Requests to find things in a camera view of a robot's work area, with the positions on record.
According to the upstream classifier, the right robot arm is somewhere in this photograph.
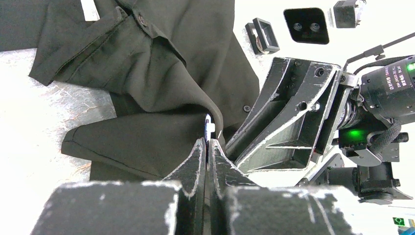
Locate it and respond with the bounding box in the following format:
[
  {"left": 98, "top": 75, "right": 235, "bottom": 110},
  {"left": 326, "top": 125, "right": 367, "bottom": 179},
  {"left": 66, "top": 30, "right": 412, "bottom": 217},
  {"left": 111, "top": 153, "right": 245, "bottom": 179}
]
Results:
[{"left": 226, "top": 55, "right": 415, "bottom": 205}]

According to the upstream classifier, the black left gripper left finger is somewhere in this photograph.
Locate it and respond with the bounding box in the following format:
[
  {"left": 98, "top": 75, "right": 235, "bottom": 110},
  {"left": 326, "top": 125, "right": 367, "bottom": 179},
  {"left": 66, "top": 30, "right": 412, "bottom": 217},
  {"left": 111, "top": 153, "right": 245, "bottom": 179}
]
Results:
[{"left": 32, "top": 139, "right": 206, "bottom": 235}]

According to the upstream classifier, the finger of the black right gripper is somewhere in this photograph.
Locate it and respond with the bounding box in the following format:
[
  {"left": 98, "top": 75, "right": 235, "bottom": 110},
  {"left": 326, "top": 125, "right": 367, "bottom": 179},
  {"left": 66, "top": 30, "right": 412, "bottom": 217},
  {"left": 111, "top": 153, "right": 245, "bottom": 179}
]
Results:
[
  {"left": 235, "top": 61, "right": 342, "bottom": 174},
  {"left": 226, "top": 57, "right": 300, "bottom": 159}
]

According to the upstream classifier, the black garment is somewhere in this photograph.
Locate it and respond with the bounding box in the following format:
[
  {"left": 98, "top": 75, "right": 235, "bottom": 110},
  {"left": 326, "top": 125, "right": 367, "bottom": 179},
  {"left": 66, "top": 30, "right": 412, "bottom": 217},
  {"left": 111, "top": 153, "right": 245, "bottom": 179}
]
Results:
[{"left": 0, "top": 0, "right": 259, "bottom": 181}]

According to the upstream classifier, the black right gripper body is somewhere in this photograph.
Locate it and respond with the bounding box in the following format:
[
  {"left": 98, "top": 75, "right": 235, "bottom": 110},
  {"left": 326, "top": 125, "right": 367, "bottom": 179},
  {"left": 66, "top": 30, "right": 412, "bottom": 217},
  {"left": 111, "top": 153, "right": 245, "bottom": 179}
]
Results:
[{"left": 314, "top": 72, "right": 364, "bottom": 155}]

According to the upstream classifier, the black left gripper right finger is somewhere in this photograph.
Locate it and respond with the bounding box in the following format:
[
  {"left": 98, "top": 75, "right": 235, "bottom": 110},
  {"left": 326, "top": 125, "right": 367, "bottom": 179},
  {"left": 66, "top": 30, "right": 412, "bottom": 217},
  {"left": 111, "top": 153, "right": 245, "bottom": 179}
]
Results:
[{"left": 209, "top": 139, "right": 354, "bottom": 235}]

